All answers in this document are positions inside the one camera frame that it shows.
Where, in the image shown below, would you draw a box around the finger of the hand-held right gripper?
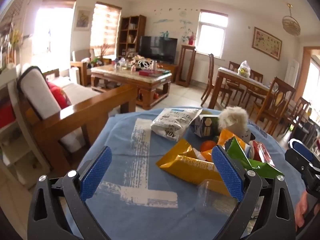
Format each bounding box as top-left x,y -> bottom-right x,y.
289,139 -> 317,163
285,149 -> 320,180

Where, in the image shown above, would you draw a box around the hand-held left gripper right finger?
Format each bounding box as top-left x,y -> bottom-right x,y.
211,145 -> 298,240

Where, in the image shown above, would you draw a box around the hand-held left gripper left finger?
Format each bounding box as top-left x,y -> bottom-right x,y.
27,145 -> 113,240

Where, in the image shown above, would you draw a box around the green snack bag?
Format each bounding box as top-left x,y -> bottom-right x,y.
226,137 -> 285,178

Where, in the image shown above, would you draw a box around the clear plastic cup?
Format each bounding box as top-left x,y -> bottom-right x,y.
195,179 -> 238,214

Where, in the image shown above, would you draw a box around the red snack packet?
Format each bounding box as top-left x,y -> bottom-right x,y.
250,140 -> 275,167

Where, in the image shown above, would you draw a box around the tangerine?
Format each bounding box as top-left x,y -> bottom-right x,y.
200,140 -> 217,153

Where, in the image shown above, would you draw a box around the orange snack bag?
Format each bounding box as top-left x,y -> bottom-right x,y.
217,129 -> 247,155

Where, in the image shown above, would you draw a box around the yellow snack bag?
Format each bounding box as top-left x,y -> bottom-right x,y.
156,138 -> 230,197

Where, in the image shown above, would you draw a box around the milk carton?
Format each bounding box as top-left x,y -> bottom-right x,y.
192,114 -> 222,138

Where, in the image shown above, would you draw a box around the fluffy white plush toy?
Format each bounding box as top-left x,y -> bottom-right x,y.
217,106 -> 256,142

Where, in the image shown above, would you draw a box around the white printed snack bag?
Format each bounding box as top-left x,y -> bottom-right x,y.
151,108 -> 203,142

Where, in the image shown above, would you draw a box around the person's right hand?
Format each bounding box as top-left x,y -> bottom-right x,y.
295,192 -> 314,233

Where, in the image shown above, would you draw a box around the blue printed tablecloth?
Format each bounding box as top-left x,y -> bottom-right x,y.
64,106 -> 309,240

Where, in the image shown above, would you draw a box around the wooden dining chair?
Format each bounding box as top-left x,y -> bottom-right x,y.
282,96 -> 312,137
201,53 -> 233,107
228,61 -> 242,72
249,69 -> 264,83
250,76 -> 297,133

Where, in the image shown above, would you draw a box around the wooden sofa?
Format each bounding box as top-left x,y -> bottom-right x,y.
16,65 -> 138,178

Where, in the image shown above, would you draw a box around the white standing air conditioner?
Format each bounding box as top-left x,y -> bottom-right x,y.
285,59 -> 300,89

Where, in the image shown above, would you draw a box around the red cushion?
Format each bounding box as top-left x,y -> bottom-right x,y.
46,81 -> 73,109

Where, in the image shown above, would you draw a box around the wooden dining table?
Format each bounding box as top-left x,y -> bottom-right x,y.
207,66 -> 297,110

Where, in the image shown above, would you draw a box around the wooden coffee table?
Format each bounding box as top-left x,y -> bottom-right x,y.
90,65 -> 173,110

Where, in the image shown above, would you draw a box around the white sofa cushion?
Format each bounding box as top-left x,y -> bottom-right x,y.
17,67 -> 62,120

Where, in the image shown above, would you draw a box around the plastic bag of fruit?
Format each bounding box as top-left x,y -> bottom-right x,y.
237,60 -> 251,78

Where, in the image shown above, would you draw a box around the wide framed picture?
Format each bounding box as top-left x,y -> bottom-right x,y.
251,27 -> 283,61

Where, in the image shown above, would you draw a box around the wooden television cabinet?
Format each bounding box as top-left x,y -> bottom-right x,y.
155,61 -> 179,83

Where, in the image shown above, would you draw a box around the wooden armchair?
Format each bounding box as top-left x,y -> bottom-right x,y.
70,49 -> 113,87

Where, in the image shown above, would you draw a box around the woven pendant lamp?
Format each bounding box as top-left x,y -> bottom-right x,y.
282,4 -> 301,36

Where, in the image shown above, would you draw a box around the tall wooden stand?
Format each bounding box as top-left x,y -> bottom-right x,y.
175,44 -> 197,88

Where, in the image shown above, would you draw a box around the red vase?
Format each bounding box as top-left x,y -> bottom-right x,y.
186,30 -> 197,46

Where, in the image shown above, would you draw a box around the flat screen television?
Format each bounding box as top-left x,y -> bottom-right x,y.
138,36 -> 178,65

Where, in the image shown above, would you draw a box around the white framed window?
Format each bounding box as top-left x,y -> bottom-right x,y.
196,9 -> 229,58

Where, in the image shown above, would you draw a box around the window with striped blind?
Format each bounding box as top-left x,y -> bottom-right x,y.
90,2 -> 122,57

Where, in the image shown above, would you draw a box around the wooden bookshelf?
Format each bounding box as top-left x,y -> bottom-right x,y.
117,15 -> 147,58

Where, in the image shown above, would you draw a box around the bright balcony window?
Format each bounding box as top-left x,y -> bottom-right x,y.
32,0 -> 77,63

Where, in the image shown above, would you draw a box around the yellow flowers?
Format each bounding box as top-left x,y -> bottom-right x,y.
9,22 -> 24,55

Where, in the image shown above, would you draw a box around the small wall picture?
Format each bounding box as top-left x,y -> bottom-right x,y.
74,7 -> 92,32

